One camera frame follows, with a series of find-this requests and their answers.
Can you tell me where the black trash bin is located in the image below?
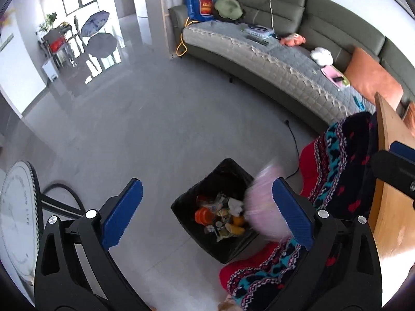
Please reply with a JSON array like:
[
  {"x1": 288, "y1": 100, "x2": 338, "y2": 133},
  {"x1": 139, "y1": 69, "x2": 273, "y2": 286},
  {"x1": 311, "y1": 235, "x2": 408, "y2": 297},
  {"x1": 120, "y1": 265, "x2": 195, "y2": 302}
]
[{"x1": 171, "y1": 158, "x2": 258, "y2": 264}]

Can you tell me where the wooden table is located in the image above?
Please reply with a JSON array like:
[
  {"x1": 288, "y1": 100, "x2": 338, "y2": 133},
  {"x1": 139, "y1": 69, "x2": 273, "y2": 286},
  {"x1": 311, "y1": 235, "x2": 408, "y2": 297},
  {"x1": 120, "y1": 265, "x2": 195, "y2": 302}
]
[{"x1": 367, "y1": 92, "x2": 415, "y2": 307}]

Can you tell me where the patterned red black blanket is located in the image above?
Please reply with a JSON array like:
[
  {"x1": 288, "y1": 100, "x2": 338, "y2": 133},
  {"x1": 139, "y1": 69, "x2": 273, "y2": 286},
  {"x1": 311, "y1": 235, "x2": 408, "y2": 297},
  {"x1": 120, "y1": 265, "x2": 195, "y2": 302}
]
[{"x1": 219, "y1": 112, "x2": 382, "y2": 310}]

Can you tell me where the large orange pillow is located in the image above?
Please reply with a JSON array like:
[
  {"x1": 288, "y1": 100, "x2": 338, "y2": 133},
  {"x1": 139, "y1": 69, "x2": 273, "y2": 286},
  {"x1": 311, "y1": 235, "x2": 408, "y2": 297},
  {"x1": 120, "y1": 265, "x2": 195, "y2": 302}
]
[{"x1": 344, "y1": 47, "x2": 404, "y2": 110}]

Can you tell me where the pink book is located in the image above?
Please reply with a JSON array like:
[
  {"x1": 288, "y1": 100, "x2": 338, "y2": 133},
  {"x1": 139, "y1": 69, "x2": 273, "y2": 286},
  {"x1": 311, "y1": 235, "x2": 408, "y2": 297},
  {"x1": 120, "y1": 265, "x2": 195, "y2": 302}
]
[{"x1": 321, "y1": 65, "x2": 350, "y2": 90}]

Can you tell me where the white round fan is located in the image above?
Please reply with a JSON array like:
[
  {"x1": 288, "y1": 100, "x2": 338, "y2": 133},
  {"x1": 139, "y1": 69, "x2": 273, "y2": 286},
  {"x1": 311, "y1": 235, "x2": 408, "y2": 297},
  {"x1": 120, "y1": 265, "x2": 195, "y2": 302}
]
[{"x1": 1, "y1": 161, "x2": 41, "y2": 300}]

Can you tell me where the white plush toy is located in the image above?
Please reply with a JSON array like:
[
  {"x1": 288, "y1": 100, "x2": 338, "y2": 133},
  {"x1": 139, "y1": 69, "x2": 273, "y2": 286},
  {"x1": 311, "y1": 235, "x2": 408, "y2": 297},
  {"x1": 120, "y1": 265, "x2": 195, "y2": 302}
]
[{"x1": 310, "y1": 47, "x2": 333, "y2": 67}]

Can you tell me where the grey quilted sofa cover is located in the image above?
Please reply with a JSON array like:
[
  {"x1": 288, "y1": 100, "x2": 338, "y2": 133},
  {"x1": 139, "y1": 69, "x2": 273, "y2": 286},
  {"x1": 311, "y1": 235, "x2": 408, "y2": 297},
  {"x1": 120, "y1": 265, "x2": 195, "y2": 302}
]
[{"x1": 182, "y1": 21, "x2": 376, "y2": 124}]

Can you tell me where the dark green sofa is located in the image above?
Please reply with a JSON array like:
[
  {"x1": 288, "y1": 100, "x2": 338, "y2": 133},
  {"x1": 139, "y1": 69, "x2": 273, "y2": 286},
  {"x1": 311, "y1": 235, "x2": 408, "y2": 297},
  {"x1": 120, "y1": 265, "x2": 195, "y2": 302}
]
[{"x1": 169, "y1": 0, "x2": 414, "y2": 131}]

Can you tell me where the pink plush toy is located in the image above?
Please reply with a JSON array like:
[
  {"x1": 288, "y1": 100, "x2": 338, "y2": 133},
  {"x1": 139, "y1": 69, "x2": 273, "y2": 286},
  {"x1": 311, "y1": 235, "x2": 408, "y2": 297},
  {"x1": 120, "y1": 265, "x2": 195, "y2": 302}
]
[{"x1": 280, "y1": 33, "x2": 306, "y2": 47}]

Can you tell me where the grey open umbrella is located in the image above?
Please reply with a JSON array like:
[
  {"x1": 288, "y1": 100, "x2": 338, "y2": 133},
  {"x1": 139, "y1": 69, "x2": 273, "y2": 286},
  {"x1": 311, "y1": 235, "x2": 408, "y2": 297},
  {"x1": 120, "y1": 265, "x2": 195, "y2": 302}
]
[{"x1": 87, "y1": 32, "x2": 117, "y2": 58}]

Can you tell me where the small table with red item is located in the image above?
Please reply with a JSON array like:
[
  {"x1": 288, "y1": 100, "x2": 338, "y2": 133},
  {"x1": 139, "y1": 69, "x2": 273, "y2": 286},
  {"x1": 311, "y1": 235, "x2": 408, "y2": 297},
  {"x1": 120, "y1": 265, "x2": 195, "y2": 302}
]
[{"x1": 38, "y1": 22, "x2": 76, "y2": 69}]

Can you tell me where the blue open umbrella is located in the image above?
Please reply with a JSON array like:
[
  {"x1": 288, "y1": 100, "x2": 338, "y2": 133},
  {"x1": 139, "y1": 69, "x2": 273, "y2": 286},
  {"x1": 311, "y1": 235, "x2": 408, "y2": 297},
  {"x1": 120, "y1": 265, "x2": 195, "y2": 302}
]
[{"x1": 81, "y1": 11, "x2": 110, "y2": 37}]

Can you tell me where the green hat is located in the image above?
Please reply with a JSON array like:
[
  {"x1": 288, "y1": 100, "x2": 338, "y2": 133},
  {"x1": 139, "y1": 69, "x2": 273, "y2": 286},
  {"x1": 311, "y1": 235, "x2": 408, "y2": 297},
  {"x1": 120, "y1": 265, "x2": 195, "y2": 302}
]
[{"x1": 214, "y1": 0, "x2": 244, "y2": 21}]

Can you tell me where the blue shopping bag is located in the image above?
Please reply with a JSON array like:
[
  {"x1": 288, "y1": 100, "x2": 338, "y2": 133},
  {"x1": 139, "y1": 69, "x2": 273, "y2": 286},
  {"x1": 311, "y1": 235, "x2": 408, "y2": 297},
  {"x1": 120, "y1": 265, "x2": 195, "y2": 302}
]
[{"x1": 185, "y1": 0, "x2": 216, "y2": 22}]

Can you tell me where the black floor cable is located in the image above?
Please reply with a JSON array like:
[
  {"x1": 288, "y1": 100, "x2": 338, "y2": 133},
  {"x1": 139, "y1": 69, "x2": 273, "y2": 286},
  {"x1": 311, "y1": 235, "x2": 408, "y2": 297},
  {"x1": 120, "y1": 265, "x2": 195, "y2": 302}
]
[{"x1": 283, "y1": 119, "x2": 301, "y2": 181}]

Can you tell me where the yellow cable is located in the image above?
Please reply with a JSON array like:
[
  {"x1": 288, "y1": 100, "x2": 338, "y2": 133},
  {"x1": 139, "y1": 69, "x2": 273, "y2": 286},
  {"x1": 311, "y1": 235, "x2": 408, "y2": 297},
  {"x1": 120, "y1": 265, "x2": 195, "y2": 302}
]
[{"x1": 175, "y1": 17, "x2": 198, "y2": 58}]

